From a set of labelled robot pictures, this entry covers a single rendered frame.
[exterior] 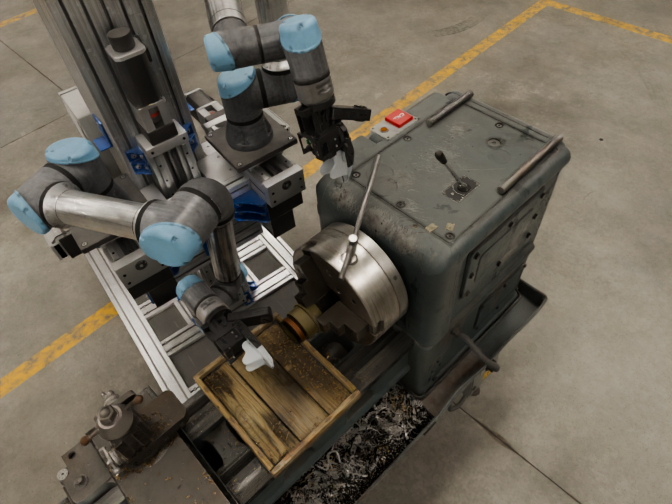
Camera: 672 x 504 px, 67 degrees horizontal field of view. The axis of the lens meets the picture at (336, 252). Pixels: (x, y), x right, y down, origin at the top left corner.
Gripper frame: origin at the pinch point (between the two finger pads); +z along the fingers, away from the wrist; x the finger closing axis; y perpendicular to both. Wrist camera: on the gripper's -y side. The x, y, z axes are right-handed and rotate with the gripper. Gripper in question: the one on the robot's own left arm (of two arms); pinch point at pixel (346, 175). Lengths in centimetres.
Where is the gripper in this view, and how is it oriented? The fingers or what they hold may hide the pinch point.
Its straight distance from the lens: 117.2
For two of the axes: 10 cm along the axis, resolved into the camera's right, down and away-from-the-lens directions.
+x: 6.5, 3.6, -6.7
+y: -7.3, 5.6, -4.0
